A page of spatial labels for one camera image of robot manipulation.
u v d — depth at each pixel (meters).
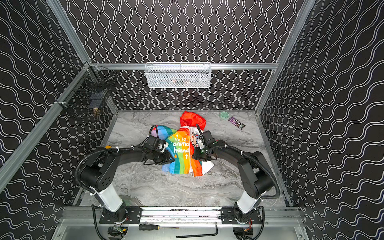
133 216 0.74
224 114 1.17
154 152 0.82
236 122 1.12
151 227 0.70
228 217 0.74
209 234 0.73
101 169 0.48
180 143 0.95
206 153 0.68
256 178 0.46
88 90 0.95
